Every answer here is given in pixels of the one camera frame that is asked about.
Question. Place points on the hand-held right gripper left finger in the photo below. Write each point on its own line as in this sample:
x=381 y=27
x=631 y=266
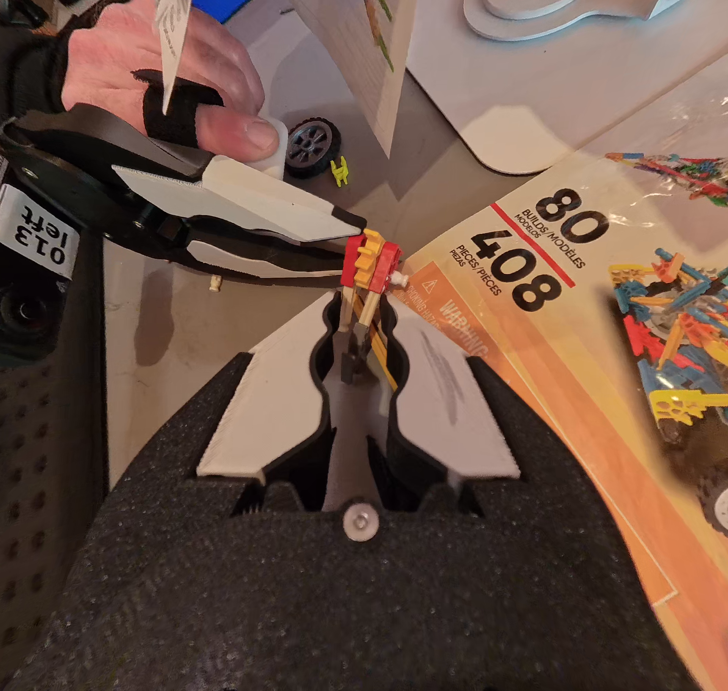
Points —
x=267 y=412

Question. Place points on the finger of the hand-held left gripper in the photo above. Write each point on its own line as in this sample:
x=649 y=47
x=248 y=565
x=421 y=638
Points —
x=256 y=264
x=256 y=202

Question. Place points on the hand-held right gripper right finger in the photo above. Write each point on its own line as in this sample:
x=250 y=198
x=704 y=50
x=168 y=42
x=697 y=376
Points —
x=455 y=418

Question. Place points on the red connector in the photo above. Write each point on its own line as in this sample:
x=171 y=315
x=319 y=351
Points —
x=351 y=262

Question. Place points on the white rod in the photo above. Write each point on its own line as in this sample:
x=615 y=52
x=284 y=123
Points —
x=346 y=307

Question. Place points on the long yellow rod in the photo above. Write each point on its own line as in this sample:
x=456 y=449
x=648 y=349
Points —
x=380 y=344

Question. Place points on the connector assembly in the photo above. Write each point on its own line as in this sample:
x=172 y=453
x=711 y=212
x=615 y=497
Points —
x=388 y=267

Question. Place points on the building instruction sheet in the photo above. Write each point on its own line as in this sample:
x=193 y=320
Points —
x=352 y=31

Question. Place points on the person's left hand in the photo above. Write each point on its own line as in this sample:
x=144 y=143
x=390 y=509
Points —
x=114 y=48

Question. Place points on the short white spacer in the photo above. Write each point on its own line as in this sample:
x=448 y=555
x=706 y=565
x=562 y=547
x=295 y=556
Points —
x=215 y=284

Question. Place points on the small black wheel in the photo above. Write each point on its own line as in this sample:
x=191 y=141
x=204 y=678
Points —
x=313 y=145

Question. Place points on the small yellow clip connector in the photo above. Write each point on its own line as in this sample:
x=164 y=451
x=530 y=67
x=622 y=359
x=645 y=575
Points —
x=339 y=172

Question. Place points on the colourful toy packaging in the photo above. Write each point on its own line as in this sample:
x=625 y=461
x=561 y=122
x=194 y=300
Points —
x=569 y=389

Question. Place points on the black perforated board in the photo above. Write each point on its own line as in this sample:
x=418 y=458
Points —
x=45 y=475

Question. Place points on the white book stand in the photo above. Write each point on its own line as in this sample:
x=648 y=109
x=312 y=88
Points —
x=540 y=77

